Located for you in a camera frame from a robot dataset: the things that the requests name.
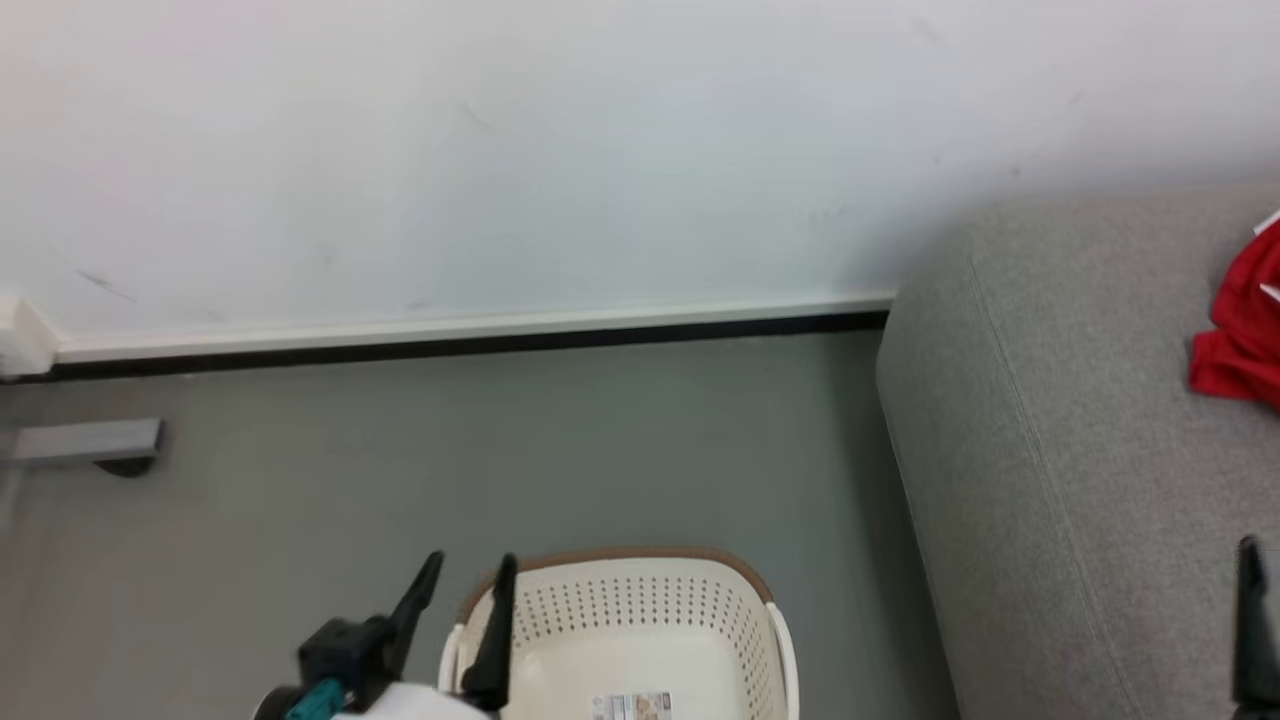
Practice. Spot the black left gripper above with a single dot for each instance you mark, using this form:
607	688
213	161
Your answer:
345	655

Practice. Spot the grey fabric sofa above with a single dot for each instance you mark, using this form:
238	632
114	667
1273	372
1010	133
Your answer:
1100	480

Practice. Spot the white and black baseboard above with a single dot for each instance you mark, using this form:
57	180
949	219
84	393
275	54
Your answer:
450	335

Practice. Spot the cream perforated laundry basket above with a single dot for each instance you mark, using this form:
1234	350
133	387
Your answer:
640	640

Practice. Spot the printed paper label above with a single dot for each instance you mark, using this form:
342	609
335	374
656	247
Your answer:
632	707

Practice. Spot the grey flat bar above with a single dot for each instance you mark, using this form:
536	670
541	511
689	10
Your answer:
85	440

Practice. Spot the white corner trim block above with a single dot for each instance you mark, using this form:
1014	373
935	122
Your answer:
20	340

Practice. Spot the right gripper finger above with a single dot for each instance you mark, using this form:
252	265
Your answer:
1255	640

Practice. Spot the red and white garment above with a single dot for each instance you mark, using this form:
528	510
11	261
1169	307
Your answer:
1245	330

